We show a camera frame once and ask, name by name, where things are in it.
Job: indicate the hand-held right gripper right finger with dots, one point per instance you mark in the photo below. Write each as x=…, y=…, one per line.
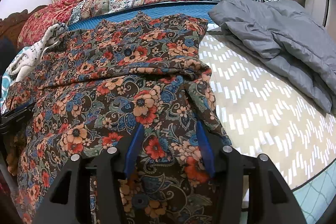
x=206, y=150

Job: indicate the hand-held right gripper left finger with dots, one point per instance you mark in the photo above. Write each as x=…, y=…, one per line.
x=134, y=148

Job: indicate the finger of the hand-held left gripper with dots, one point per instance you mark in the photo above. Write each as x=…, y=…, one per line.
x=18, y=113

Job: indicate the brown floral dress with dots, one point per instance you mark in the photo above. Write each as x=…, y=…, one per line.
x=118, y=77

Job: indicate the teal patterned cloth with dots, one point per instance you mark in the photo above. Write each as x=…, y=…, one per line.
x=8, y=82

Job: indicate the beige patterned bed sheet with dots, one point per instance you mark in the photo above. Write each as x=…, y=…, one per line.
x=249, y=108

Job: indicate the white spotted fleece garment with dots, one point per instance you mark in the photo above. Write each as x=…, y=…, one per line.
x=34, y=53

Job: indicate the carved wooden headboard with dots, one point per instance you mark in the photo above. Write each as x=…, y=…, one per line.
x=15, y=22

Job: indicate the teal grid bed cover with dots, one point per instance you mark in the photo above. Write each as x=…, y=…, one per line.
x=315, y=197

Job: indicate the blue mattress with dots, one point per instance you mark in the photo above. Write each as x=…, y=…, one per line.
x=118, y=16

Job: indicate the grey puffer jacket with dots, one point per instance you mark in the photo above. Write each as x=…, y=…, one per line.
x=275, y=29

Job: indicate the white box appliance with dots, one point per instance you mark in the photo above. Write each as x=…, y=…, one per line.
x=315, y=3

